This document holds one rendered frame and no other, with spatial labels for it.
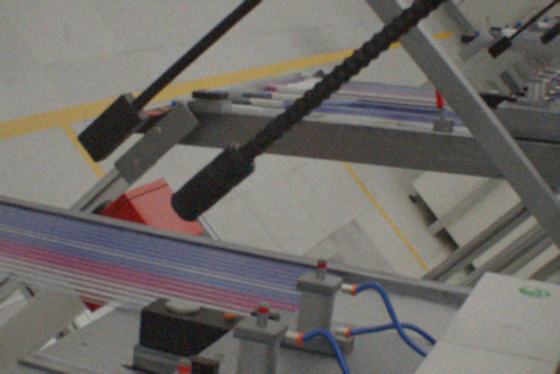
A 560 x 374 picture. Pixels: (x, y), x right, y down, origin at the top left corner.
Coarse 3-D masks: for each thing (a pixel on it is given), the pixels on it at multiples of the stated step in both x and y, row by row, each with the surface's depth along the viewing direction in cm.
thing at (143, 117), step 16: (128, 96) 74; (112, 112) 74; (128, 112) 74; (144, 112) 75; (96, 128) 75; (112, 128) 74; (128, 128) 74; (96, 144) 75; (112, 144) 75; (96, 160) 75
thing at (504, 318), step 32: (480, 288) 87; (512, 288) 88; (544, 288) 88; (480, 320) 79; (512, 320) 80; (544, 320) 80; (448, 352) 72; (480, 352) 72; (512, 352) 73; (544, 352) 73
